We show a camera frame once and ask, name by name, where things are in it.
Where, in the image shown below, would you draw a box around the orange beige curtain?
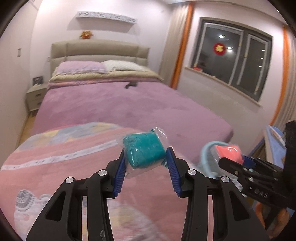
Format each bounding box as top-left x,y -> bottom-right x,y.
159,2 -> 195,89

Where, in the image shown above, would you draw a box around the beige padded headboard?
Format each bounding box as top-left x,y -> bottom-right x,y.
50,39 -> 150,74

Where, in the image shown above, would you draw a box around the orange plush toy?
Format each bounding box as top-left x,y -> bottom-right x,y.
80,31 -> 93,40

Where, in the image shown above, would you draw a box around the dark framed window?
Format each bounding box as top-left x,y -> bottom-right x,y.
190,19 -> 273,101

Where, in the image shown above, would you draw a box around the purple bed sheet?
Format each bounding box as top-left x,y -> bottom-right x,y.
32,82 -> 233,162

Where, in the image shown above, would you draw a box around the light blue plastic basket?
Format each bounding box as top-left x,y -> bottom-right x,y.
197,141 -> 228,179

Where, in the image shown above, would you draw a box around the person hand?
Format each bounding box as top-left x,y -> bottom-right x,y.
255,202 -> 290,236

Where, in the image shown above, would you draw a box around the pink packaged cloth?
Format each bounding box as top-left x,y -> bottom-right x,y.
211,145 -> 244,165

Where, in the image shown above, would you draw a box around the pink patterned blanket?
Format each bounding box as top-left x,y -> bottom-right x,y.
1,123 -> 187,240

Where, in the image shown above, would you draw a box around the small picture frame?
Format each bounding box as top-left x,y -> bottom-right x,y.
33,76 -> 43,86

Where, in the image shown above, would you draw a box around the folded beige quilt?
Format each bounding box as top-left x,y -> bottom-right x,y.
48,69 -> 163,89

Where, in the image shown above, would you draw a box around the white dotted pillow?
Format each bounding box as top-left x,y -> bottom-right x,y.
102,60 -> 148,72

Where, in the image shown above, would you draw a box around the red fu window sticker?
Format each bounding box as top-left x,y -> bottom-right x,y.
213,43 -> 227,56

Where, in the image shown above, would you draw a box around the beige bedside table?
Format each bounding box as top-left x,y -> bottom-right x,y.
26,83 -> 48,113

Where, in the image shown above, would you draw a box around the teal packaged cloth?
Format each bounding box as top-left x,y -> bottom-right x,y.
116,127 -> 169,178

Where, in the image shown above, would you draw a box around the purple pillow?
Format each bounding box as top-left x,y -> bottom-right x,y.
55,61 -> 107,75

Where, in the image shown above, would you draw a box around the dark object on bed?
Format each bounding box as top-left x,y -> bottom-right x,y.
125,81 -> 137,89

